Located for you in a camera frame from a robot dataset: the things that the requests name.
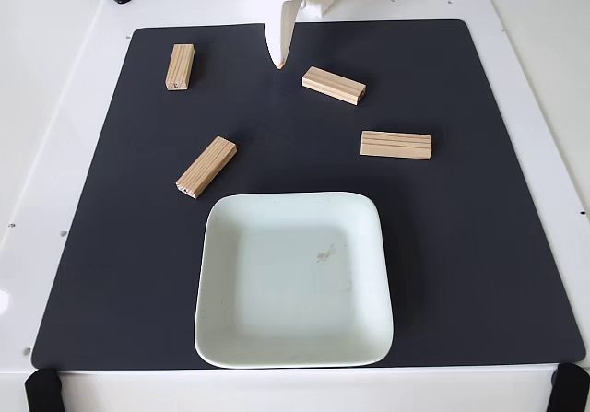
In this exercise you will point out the grooved wooden block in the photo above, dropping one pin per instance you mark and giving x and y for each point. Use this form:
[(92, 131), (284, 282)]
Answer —
[(334, 85), (206, 167), (396, 144), (180, 67)]

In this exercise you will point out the pale green square plate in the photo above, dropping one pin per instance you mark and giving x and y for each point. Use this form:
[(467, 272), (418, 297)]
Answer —
[(295, 292)]

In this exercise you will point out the black table mat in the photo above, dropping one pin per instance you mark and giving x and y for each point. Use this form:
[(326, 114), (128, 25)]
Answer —
[(461, 246)]

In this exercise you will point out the black corner bracket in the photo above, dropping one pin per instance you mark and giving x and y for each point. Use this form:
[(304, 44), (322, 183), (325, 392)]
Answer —
[(571, 386), (42, 389)]

